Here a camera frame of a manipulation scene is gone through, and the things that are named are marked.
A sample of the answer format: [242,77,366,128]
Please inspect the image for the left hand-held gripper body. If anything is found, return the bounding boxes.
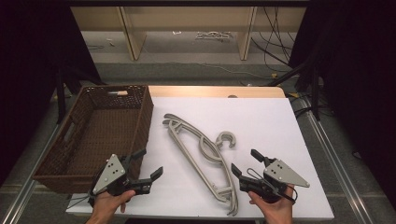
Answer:
[89,153,153,200]

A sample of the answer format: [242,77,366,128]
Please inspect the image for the light wooden shelf unit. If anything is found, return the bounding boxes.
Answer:
[70,6,307,62]

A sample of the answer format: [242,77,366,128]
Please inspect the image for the white table sheet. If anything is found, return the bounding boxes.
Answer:
[65,96,334,220]

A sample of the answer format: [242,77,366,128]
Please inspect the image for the left hand-held gripper cable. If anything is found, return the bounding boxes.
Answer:
[66,191,95,210]

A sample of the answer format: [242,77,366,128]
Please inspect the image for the grey plastic clothes hanger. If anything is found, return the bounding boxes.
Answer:
[163,114,239,217]
[162,113,239,217]

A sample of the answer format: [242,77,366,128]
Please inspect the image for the long white floor cable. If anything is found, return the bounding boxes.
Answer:
[167,60,273,79]

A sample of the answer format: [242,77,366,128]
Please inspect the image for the person's right hand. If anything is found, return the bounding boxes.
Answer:
[247,186,295,218]

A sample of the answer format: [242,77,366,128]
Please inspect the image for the white cable bundle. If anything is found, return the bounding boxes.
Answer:
[195,30,233,42]

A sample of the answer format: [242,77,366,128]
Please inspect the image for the dark curtain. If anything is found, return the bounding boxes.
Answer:
[289,0,396,203]
[0,0,105,188]

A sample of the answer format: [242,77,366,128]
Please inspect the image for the person's left hand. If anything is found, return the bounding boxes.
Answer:
[92,189,136,220]

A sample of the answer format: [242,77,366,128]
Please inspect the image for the brown woven basket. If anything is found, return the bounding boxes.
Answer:
[32,84,154,194]

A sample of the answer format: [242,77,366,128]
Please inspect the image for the right hand-held gripper cable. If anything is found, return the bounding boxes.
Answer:
[247,167,299,205]

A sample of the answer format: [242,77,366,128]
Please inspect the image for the hand-held gripper cable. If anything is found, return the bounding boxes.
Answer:
[247,167,299,205]
[66,191,95,210]

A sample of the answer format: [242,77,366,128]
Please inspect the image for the black hanging cables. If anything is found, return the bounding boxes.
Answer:
[251,6,301,73]

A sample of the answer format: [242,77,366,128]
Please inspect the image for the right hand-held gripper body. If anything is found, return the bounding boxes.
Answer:
[239,158,311,204]

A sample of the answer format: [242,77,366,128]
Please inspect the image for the metal floor rail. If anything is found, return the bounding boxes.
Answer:
[0,124,61,224]
[298,96,376,224]

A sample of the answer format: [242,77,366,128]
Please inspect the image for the black metal stand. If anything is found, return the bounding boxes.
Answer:
[266,60,322,121]
[55,64,106,125]

